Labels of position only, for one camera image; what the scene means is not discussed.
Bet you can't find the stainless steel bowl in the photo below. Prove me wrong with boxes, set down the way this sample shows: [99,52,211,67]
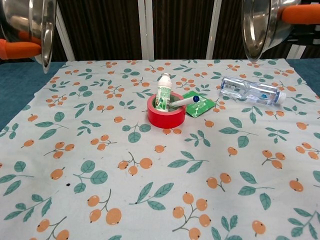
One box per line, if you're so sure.
[0,0,57,75]
[241,0,303,63]

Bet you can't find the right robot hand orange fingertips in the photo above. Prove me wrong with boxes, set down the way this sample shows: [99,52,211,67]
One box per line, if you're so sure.
[281,4,320,46]

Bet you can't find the green sachet packet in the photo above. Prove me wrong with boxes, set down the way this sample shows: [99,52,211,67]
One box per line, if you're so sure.
[183,90,215,118]

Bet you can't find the red tape roll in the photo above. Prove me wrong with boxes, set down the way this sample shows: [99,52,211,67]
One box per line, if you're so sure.
[146,92,187,130]

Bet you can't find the white marker blue cap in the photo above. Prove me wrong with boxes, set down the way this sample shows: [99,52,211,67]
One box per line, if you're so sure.
[169,95,200,109]

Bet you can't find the clear plastic water bottle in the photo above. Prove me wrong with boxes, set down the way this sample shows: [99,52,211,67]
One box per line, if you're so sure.
[219,76,287,107]

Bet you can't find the small white green bottle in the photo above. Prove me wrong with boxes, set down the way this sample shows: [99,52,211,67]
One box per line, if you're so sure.
[155,72,173,112]

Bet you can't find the white partition frame post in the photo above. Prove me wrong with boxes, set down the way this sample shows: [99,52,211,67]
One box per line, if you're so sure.
[138,0,155,60]
[53,9,76,61]
[287,44,307,60]
[206,0,222,60]

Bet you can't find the floral printed tablecloth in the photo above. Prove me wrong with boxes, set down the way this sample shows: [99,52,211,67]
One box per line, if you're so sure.
[0,59,320,240]

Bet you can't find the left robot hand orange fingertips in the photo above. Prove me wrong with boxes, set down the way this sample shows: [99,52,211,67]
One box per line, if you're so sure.
[0,38,42,61]

